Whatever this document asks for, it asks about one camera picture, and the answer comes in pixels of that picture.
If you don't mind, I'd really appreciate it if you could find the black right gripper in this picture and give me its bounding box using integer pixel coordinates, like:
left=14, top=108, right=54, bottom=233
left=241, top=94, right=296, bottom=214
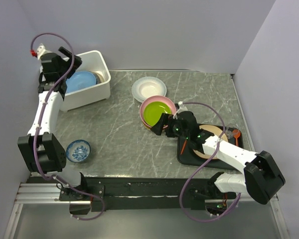
left=151, top=113, right=190, bottom=139

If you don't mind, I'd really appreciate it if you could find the green plate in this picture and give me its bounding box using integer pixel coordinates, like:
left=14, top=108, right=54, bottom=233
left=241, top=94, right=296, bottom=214
left=143, top=102, right=171, bottom=127

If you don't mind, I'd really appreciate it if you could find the blue plastic plate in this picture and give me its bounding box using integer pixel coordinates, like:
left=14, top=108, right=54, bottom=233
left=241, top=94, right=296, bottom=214
left=66, top=71, right=97, bottom=94

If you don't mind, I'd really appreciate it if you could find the grey deer plate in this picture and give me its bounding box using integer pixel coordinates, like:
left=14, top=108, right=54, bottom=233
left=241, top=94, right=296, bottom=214
left=91, top=72, right=102, bottom=85

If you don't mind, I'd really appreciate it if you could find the beige floral plate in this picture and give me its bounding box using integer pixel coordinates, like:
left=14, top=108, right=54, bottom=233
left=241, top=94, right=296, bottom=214
left=96, top=71, right=107, bottom=83

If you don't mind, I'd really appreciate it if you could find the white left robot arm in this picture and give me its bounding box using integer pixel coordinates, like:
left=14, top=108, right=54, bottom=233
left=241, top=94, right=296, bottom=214
left=17, top=44, right=89, bottom=200

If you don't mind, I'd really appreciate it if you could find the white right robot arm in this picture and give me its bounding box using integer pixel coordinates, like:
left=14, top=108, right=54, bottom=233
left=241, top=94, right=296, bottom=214
left=151, top=111, right=286, bottom=205

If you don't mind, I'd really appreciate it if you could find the white plastic bin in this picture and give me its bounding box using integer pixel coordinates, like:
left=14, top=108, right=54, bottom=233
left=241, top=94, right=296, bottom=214
left=60, top=50, right=111, bottom=112

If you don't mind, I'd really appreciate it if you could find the pink plate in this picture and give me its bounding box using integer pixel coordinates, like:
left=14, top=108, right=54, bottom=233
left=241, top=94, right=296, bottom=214
left=139, top=96, right=176, bottom=126

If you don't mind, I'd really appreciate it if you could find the orange fork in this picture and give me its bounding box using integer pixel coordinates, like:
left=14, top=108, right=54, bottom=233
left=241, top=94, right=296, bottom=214
left=180, top=139, right=187, bottom=155

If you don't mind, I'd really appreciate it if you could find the white deep plate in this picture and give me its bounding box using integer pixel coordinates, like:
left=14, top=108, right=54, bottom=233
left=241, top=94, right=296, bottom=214
left=132, top=77, right=167, bottom=103

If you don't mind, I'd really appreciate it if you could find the black tray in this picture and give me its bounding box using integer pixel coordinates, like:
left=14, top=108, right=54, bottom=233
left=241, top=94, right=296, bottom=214
left=176, top=125, right=244, bottom=170

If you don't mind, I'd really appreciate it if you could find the beige plate on tray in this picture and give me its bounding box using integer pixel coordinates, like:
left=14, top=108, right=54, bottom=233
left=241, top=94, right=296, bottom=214
left=193, top=124, right=222, bottom=160

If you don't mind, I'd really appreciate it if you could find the clear glass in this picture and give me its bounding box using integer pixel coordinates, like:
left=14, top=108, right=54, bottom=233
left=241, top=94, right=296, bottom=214
left=225, top=123, right=237, bottom=139

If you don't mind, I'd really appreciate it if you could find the orange spoon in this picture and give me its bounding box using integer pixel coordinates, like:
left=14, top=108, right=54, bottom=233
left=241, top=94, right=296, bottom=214
left=232, top=129, right=241, bottom=146

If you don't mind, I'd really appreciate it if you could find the blue white patterned bowl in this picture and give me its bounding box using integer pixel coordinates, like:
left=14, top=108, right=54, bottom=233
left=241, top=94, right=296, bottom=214
left=65, top=139, right=91, bottom=163

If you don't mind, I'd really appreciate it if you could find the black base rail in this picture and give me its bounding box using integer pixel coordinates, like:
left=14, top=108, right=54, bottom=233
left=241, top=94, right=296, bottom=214
left=57, top=176, right=240, bottom=212

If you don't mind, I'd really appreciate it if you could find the aluminium frame rail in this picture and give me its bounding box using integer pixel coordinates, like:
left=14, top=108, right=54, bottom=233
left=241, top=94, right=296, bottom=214
left=3, top=177, right=278, bottom=239

